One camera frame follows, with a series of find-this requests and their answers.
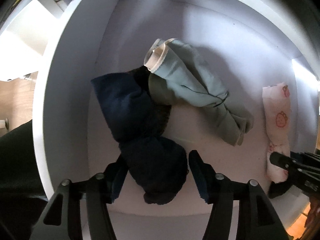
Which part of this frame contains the white storage drawer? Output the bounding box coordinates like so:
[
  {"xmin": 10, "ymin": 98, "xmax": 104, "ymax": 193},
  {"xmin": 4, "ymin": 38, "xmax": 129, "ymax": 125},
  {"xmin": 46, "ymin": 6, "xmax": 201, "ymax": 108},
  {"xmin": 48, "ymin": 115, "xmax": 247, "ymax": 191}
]
[{"xmin": 0, "ymin": 0, "xmax": 320, "ymax": 240}]

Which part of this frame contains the small black cloth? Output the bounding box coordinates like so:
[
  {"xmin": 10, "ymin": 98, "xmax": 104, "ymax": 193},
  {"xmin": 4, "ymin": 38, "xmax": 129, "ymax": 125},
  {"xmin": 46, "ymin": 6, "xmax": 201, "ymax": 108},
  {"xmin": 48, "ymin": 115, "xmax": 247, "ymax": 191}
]
[{"xmin": 268, "ymin": 179, "xmax": 293, "ymax": 199}]

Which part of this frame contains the sage green cloth bundle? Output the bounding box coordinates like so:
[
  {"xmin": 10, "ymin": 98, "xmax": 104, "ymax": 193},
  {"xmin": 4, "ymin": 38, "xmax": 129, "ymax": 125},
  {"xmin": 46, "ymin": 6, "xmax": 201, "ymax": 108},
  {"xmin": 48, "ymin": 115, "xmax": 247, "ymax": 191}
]
[{"xmin": 144, "ymin": 38, "xmax": 253, "ymax": 146}]

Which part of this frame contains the person's right hand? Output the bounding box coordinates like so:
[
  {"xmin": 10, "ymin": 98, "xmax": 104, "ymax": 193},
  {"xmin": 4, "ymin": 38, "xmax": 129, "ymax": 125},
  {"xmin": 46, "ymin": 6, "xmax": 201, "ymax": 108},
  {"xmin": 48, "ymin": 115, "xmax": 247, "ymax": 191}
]
[{"xmin": 304, "ymin": 202, "xmax": 319, "ymax": 228}]

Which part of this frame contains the white strawberry print cloth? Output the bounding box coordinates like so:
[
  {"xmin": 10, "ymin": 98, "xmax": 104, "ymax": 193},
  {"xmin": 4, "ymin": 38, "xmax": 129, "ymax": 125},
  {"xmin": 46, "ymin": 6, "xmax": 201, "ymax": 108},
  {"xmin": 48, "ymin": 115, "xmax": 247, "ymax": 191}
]
[{"xmin": 262, "ymin": 83, "xmax": 291, "ymax": 183}]

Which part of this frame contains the navy blue cloth bundle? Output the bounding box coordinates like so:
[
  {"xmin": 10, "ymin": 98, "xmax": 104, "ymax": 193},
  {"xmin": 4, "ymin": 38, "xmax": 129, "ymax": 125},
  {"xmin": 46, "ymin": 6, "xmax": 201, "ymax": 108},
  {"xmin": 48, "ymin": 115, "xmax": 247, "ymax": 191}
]
[{"xmin": 91, "ymin": 67, "xmax": 189, "ymax": 205}]

